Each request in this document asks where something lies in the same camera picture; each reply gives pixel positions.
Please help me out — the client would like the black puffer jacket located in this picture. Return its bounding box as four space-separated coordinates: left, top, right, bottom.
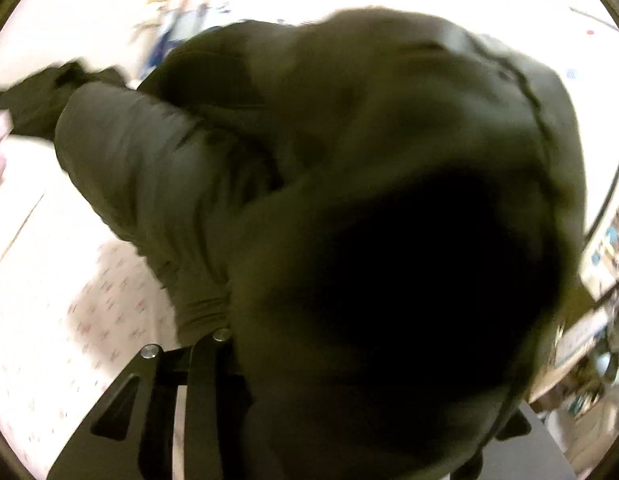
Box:
54 9 585 479

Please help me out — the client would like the cherry print bed sheet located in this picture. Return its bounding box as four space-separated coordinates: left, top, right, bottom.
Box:
0 184 191 476

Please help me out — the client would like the black garment pile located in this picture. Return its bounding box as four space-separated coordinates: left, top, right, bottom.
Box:
0 60 127 142

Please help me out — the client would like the whale print curtain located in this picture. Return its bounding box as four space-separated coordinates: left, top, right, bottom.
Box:
134 2 231 80

